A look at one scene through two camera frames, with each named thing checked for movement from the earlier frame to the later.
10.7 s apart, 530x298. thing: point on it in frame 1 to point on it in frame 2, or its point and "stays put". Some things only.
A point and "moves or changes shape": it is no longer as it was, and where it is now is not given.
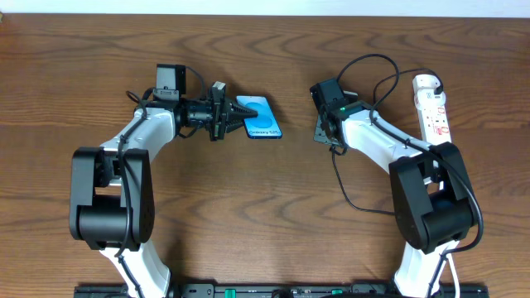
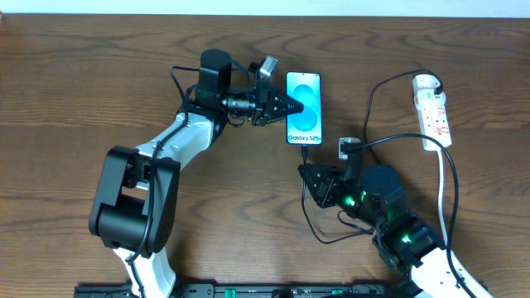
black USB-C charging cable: x=438 y=89 moves or changes shape
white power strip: x=435 y=125 stays put
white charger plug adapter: x=428 y=92 stays put
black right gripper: x=321 y=135 to x=332 y=192
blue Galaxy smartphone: x=264 y=125 to x=305 y=127
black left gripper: x=218 y=117 to x=262 y=107
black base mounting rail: x=282 y=290 stays put
